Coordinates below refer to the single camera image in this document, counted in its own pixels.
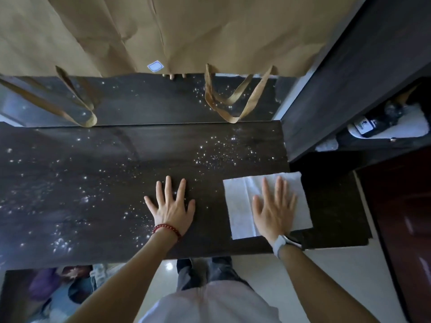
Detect black object with white label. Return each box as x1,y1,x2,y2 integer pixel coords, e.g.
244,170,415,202
360,100,405,138

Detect dark wooden cabinet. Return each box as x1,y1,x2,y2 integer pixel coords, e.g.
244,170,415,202
281,0,431,164

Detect person's left hand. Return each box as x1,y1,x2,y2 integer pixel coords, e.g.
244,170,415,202
144,175,196,236

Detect white wrist watch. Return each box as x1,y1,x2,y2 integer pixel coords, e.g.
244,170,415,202
272,234,303,259

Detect brown paper bag with sticker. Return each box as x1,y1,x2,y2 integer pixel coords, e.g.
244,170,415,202
0,0,166,128

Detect small white folded cloth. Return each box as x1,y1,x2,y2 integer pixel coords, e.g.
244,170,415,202
314,138,339,153

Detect white cloth bundle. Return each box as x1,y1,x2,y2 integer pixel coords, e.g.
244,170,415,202
347,103,430,140

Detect white shirt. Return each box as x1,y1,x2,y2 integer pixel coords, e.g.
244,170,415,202
138,281,282,323

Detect dark red door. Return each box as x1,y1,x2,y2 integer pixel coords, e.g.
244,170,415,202
356,147,431,323

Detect white paper towel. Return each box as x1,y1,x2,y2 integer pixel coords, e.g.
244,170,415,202
222,171,314,241

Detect person's right forearm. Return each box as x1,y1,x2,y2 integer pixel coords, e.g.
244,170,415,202
277,244,382,323

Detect person's right hand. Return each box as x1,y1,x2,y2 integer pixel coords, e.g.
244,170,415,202
252,176,297,245

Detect dark grey trousers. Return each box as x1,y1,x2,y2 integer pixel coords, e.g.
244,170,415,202
176,257,252,293

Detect red bead bracelet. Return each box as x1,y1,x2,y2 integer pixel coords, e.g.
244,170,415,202
151,224,183,242

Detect scattered white crumbs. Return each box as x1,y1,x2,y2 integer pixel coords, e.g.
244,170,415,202
0,77,280,256

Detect person's left forearm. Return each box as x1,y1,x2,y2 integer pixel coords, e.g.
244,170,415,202
66,228,181,323

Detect pile of colourful clothes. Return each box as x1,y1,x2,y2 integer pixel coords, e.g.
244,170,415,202
0,264,126,323

